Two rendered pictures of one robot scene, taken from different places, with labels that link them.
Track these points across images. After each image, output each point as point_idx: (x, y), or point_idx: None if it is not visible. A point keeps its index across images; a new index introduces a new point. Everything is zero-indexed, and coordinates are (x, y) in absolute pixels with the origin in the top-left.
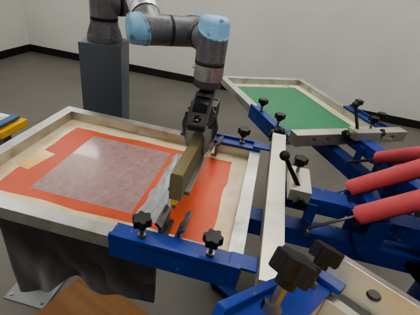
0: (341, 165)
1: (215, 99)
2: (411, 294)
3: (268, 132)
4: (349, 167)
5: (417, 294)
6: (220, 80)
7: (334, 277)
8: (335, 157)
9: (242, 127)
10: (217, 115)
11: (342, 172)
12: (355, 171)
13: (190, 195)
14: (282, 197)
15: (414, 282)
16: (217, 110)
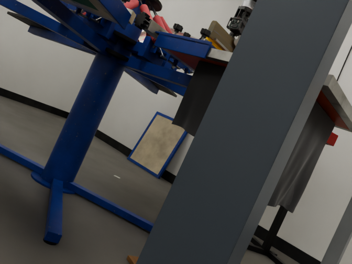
0: (77, 25)
1: (233, 18)
2: (110, 81)
3: (120, 17)
4: (83, 24)
5: (114, 78)
6: None
7: None
8: (74, 18)
9: (179, 24)
10: (226, 26)
11: (77, 30)
12: (87, 26)
13: None
14: None
15: (107, 75)
16: (228, 24)
